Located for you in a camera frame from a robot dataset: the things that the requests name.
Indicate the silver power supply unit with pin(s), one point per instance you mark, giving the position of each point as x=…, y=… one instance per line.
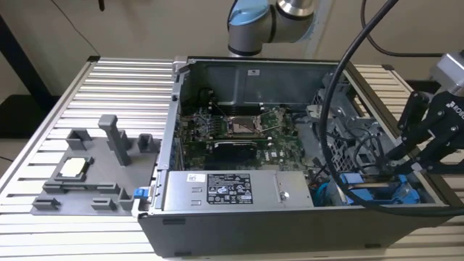
x=182, y=190

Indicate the CPU socket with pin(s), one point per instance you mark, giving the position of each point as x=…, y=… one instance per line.
x=242, y=125

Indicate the green motherboard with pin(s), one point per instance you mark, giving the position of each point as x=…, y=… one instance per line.
x=286, y=152

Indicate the blue disk carrier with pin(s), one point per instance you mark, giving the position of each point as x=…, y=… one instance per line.
x=374, y=199

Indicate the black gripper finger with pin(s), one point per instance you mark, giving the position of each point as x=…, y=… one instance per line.
x=439, y=157
x=407, y=119

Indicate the hard disk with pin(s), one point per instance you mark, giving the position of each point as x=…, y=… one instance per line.
x=406, y=187

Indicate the black furniture frame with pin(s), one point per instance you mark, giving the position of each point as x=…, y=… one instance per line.
x=26, y=114

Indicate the silver CPU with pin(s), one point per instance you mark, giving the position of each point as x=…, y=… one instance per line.
x=74, y=166

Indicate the grey parts rack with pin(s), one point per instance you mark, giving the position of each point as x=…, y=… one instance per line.
x=91, y=201

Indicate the open black PC case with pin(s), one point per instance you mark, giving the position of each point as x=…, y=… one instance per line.
x=254, y=233

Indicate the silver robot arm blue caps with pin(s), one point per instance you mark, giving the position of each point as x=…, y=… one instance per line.
x=250, y=32

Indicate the blue case latch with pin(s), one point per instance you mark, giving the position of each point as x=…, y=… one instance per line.
x=139, y=193

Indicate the locking lever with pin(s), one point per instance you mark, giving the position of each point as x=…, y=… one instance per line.
x=254, y=122

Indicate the metal disk bay cage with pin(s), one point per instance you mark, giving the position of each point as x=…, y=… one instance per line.
x=349, y=114

